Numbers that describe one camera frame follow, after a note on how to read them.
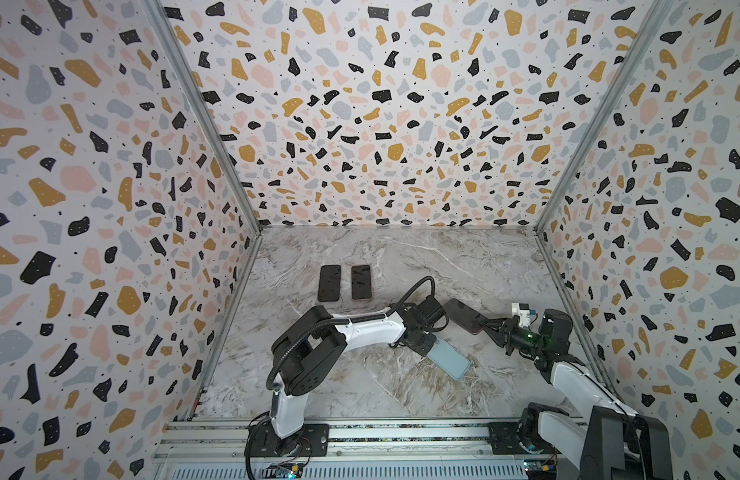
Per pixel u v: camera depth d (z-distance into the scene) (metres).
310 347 0.51
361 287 1.09
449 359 0.89
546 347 0.69
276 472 0.71
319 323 0.51
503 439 0.74
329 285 1.08
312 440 0.73
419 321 0.70
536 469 0.72
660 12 0.71
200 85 0.83
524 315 0.82
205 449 0.73
